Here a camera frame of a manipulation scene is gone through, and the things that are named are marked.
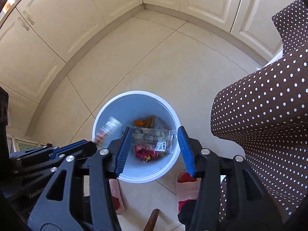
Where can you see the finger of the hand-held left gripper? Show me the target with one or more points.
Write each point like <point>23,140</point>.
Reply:
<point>84,150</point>
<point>67,145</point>

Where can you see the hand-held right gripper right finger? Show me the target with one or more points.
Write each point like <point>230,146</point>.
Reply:
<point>186,149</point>

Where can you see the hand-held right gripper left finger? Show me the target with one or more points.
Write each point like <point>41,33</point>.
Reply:
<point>124,149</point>

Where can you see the red drink can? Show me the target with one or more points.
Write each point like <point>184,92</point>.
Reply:
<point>142,152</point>

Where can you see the gold snack bag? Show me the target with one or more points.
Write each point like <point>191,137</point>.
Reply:
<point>154,137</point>

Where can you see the light blue waste bin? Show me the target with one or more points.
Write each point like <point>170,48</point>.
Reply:
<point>134,105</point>

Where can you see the wooden stick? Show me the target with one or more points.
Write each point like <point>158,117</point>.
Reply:
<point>151,220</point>

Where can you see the brown polka dot tablecloth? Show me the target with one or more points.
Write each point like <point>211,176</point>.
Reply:
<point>264,101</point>

